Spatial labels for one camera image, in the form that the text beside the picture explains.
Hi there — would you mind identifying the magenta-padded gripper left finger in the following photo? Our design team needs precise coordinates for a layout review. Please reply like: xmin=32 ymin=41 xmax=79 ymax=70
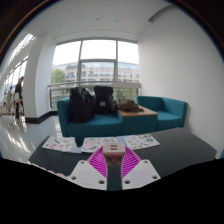
xmin=68 ymin=148 xmax=116 ymax=191

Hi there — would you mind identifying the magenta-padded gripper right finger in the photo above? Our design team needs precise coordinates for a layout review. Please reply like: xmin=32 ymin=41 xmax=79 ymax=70
xmin=114 ymin=146 xmax=161 ymax=191

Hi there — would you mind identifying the pink and white charger block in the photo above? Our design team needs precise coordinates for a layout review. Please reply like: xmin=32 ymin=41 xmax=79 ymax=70
xmin=102 ymin=142 xmax=127 ymax=168

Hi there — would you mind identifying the teal two-seat sofa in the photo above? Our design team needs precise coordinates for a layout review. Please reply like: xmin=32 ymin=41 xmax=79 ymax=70
xmin=56 ymin=96 xmax=124 ymax=148

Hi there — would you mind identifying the teal wood-topped side table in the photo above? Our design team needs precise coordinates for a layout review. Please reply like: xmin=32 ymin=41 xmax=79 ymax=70
xmin=117 ymin=105 xmax=159 ymax=136

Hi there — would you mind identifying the teal armchair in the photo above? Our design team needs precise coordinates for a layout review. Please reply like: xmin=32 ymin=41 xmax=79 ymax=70
xmin=135 ymin=95 xmax=188 ymax=132

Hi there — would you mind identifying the black rounded backpack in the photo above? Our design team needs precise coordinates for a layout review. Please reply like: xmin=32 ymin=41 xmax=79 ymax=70
xmin=68 ymin=87 xmax=96 ymax=124

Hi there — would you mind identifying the brown bag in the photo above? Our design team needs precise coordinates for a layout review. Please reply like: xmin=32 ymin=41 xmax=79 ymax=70
xmin=117 ymin=98 xmax=145 ymax=113

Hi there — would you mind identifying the black boxy backpack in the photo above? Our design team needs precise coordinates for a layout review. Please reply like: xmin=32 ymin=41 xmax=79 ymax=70
xmin=93 ymin=85 xmax=115 ymax=115

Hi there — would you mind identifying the metal window railing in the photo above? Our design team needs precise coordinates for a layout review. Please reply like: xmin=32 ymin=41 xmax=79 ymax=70
xmin=48 ymin=80 xmax=142 ymax=111

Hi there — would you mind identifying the person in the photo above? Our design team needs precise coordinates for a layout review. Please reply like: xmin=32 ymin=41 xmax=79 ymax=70
xmin=5 ymin=86 xmax=14 ymax=106
xmin=14 ymin=76 xmax=25 ymax=120

